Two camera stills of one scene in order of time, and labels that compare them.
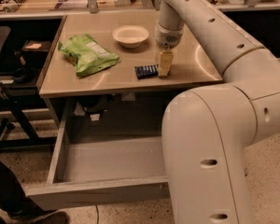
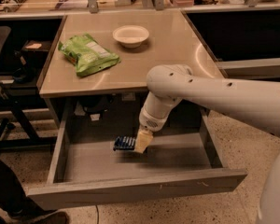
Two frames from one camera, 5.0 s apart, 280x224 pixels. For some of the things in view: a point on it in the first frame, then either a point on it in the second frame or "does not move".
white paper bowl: x=131 y=35 does not move
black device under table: x=95 y=104 does not move
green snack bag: x=86 y=54 does not move
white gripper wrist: x=167 y=38 -> x=149 y=119
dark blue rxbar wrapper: x=147 y=71 -> x=124 y=143
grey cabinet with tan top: x=102 y=78 does not move
